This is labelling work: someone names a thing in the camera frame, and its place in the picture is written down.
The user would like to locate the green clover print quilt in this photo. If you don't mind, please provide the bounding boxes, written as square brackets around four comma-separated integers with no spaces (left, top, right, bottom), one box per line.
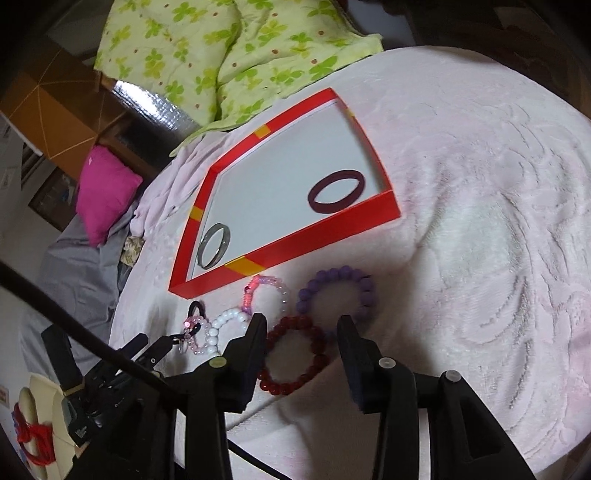
[95,0,384,158]

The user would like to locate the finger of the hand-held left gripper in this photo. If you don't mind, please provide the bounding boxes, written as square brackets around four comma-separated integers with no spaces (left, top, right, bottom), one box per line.
[137,336,186,373]
[117,333,150,366]

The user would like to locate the silver metal bangle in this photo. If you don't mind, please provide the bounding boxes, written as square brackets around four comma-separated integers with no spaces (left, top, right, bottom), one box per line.
[198,224,230,270]

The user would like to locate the cream padded chair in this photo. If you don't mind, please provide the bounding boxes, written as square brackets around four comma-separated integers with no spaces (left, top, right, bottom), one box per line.
[11,373,93,480]

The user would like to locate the patterned cloth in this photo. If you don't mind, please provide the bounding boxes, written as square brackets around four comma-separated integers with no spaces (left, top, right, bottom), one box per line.
[121,235,145,267]

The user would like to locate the silver foil insulation sheet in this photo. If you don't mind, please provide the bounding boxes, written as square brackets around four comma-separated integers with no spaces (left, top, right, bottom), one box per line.
[110,78,200,140]

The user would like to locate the dark maroon bangle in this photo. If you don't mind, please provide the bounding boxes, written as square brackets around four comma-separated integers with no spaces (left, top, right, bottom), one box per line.
[308,170,365,215]

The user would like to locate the black cable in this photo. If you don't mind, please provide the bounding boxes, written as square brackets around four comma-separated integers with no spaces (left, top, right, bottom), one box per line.
[0,262,278,480]

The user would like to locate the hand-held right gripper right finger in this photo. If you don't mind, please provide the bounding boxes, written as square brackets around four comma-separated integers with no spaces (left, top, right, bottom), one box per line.
[336,315,539,480]

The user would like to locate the purple bead bracelet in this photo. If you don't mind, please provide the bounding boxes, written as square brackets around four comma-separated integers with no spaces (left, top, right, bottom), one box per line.
[298,266,376,340]

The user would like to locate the red cardboard box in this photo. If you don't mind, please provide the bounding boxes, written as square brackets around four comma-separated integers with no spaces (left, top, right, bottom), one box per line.
[168,87,402,300]

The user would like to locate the grey bed sheet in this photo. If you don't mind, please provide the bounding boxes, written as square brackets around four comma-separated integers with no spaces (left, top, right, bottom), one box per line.
[18,203,139,384]

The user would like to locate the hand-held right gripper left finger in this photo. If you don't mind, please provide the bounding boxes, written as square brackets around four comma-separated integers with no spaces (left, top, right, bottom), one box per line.
[164,312,269,480]

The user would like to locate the white bead bracelet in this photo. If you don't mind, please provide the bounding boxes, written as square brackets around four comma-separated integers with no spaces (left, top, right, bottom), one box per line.
[203,308,253,356]

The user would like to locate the small pink bead bracelet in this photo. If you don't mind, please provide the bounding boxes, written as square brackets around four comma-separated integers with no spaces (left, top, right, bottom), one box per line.
[182,314,213,355]

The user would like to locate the orange wooden headboard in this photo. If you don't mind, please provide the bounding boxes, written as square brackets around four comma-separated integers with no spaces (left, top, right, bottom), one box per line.
[0,46,122,163]

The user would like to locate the magenta pillow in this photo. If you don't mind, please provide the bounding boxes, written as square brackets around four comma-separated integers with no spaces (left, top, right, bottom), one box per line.
[76,145,144,247]

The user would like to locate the clear pink bead bracelet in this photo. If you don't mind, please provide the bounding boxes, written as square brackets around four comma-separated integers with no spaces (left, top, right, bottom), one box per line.
[241,275,291,320]

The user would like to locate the dark red bead bracelet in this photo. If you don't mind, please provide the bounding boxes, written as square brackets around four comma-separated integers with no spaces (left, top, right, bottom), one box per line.
[257,315,329,396]

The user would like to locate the pink fleece blanket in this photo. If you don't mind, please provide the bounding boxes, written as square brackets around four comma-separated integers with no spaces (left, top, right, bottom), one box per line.
[111,44,591,480]

